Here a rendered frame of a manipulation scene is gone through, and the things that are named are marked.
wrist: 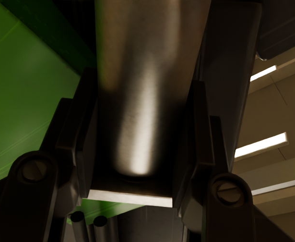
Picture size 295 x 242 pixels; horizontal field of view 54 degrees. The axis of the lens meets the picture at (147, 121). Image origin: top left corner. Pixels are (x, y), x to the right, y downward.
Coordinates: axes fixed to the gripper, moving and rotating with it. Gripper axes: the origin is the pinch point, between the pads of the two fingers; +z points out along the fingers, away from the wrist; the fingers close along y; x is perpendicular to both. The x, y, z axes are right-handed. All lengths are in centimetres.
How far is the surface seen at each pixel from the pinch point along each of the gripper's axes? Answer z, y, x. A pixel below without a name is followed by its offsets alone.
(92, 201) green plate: 2.8, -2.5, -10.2
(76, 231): 1.5, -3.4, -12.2
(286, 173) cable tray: 163, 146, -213
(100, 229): 1.4, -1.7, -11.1
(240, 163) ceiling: 340, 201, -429
